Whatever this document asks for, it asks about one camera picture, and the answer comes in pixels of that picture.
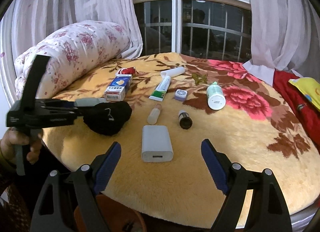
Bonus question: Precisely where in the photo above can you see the green plastic wrapper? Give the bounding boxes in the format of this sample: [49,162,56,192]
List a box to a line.
[191,73,208,86]

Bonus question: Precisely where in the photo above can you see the floral rolled quilt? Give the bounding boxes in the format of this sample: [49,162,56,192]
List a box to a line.
[14,20,130,98]

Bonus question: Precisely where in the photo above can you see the small clear vial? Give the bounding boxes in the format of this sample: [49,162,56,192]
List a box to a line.
[147,103,162,125]

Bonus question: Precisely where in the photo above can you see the white cylinder tube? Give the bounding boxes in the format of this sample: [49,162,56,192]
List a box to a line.
[160,67,185,78]

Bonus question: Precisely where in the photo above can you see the translucent white bottle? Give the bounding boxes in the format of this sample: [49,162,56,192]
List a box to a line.
[74,97,106,107]

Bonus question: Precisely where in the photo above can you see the white framed window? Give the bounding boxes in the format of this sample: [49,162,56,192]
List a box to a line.
[133,0,252,62]

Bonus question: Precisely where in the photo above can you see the person left hand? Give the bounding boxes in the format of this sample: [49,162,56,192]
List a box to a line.
[1,128,43,164]

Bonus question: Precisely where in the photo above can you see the red cloth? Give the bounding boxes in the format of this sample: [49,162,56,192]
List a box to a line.
[273,70,320,151]

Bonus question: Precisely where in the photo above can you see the small dark vial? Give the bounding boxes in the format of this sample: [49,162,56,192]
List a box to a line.
[178,110,193,130]

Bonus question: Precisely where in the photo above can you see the left sheer curtain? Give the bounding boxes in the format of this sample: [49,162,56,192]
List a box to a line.
[1,0,143,105]

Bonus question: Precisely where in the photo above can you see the right sheer curtain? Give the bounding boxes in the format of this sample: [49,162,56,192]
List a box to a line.
[244,0,319,85]

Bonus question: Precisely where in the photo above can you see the black cloth bundle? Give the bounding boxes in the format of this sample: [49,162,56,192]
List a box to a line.
[83,101,132,136]

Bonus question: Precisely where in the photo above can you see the green white toothpaste tube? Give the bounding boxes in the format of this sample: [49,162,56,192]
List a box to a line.
[149,76,171,102]

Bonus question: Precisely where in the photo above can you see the yellow pillow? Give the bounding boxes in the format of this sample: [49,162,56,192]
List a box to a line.
[289,77,320,110]

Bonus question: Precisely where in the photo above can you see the blue white medicine box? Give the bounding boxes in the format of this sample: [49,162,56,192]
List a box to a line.
[104,74,132,101]

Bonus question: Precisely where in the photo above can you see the red white wrapper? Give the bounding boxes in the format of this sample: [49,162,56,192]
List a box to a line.
[116,67,137,76]

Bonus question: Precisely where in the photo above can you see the white charger block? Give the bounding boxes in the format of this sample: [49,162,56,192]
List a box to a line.
[142,125,174,163]

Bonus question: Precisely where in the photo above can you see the floral yellow plush blanket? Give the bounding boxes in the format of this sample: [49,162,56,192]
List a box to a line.
[43,53,319,228]

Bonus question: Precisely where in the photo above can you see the sheer curtain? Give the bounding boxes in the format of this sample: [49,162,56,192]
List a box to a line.
[244,0,319,85]
[1,0,143,105]

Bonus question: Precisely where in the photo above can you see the small white green bottle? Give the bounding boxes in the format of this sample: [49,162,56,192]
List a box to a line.
[207,81,226,110]

